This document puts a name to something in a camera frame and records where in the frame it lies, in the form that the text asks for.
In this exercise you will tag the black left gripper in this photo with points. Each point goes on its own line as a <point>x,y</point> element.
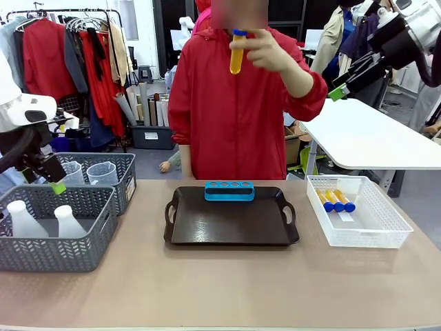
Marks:
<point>36,145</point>

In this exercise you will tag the dark purple hanging garment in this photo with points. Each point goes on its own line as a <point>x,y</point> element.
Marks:
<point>358,38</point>

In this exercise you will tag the blue test tube rack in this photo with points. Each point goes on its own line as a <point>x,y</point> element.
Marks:
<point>229,194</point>

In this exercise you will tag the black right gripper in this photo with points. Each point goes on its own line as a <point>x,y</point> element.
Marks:
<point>373,70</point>

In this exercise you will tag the person's left forearm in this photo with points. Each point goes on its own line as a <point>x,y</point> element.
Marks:
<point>298,79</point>

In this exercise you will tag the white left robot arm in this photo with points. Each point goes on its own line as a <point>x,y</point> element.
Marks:
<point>20,107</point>

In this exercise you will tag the light grey hanging garment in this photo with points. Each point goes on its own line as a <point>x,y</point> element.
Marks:
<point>8,51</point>

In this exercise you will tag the grey step stool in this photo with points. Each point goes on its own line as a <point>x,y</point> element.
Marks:
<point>145,74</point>

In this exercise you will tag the person's left hand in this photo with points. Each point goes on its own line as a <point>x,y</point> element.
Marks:
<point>268,51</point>

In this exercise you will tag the person's right forearm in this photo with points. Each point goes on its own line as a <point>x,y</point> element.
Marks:
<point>186,162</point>

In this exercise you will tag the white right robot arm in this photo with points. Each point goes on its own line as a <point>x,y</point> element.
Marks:
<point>418,24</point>

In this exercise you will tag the person in light blue shirt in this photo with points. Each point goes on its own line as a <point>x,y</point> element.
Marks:
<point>10,181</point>

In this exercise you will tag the person in red jacket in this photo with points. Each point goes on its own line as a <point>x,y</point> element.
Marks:
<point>227,113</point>

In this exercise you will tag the grey storage bin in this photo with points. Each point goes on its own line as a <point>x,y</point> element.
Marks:
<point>151,138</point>

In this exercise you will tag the white paper slip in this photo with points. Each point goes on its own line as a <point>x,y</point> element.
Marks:
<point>346,217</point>

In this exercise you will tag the white side table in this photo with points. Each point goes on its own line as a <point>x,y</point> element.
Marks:
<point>361,138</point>

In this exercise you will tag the white plastic basket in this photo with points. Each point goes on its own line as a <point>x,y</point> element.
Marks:
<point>379,238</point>

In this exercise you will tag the large grey plastic basket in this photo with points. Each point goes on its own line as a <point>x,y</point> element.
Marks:
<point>58,251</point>

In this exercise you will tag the grey plastic basket with label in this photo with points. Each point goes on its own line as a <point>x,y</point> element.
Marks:
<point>124,176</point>

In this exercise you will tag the brown paper roll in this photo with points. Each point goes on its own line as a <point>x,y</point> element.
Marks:
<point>152,112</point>

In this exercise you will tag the cardboard box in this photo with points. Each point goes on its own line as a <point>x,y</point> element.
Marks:
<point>293,145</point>

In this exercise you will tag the red hanging jacket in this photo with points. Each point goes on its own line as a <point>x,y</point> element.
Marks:
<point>44,62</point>

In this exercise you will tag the white paper roll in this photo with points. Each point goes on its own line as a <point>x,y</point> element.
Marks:
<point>160,113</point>

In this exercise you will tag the dark grey hanging jacket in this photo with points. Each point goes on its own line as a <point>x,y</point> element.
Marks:
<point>76,62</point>

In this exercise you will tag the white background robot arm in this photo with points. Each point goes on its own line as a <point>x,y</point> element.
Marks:
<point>186,22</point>

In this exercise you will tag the beige hanging garment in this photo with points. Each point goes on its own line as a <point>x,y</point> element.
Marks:
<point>120,55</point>

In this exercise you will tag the black clothes rack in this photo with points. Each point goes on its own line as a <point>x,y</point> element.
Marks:
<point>119,20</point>

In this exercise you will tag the pink garment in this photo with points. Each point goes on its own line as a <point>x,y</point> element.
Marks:
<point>201,20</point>

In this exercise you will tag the dark brown serving tray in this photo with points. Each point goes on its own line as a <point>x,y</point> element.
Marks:
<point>227,224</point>

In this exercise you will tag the clear plastic measuring cup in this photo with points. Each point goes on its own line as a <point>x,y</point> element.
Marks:
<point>74,172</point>
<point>101,174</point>

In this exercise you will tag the long red hanging dress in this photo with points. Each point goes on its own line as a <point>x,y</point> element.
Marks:
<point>103,100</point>

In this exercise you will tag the tall grey paper roll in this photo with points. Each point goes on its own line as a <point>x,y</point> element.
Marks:
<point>144,103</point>

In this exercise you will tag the white plastic conical flask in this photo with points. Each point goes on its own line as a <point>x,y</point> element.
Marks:
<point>69,225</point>
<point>24,224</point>

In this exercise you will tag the green plastic object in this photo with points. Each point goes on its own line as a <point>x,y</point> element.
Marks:
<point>306,158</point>

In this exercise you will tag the mannequin in beige coat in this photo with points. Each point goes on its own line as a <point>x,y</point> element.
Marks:
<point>330,41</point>

